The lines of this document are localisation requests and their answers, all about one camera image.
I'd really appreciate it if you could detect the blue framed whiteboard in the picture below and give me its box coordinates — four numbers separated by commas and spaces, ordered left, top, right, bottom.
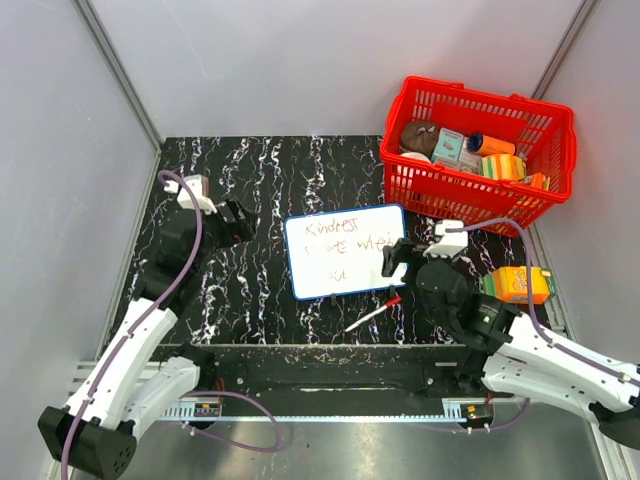
284, 204, 407, 301

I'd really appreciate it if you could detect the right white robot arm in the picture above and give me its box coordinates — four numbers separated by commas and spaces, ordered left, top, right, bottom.
382, 238, 639, 449

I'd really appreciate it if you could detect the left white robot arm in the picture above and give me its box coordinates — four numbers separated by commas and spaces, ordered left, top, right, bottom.
38, 199, 257, 479

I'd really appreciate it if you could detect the orange juice carton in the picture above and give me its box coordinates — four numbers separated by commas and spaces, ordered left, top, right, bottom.
479, 266, 557, 305

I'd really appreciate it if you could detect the white round lid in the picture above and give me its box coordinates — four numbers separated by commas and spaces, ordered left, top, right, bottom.
400, 152, 431, 164

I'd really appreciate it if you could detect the pale pink box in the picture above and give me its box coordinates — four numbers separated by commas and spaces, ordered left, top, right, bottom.
458, 137, 482, 175

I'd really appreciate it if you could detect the teal small box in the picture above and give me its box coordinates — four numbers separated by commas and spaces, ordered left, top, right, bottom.
431, 128, 465, 164

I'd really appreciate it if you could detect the brown round bun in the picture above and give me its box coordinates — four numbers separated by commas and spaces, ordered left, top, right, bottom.
399, 120, 440, 156

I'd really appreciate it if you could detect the yellow green sponge pack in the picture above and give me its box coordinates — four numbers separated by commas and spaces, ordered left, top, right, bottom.
479, 154, 527, 181

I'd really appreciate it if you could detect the orange tube blue cap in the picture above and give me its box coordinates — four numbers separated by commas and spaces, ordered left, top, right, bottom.
468, 132, 516, 156

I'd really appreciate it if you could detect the orange snack box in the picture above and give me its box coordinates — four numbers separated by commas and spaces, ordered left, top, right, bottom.
516, 172, 550, 191

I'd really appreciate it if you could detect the red plastic shopping basket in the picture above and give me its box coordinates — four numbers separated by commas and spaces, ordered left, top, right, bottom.
380, 76, 577, 227

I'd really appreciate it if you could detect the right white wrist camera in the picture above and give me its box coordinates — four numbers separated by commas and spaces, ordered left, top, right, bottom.
423, 219, 468, 259

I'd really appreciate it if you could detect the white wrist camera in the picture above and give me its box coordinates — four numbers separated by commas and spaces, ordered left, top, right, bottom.
423, 219, 468, 259
164, 175, 217, 215

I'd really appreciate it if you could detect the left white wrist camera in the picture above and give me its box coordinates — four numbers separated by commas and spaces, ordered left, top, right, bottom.
164, 175, 217, 215

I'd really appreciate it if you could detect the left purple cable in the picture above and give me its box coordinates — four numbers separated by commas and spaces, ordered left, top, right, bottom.
59, 170, 285, 480

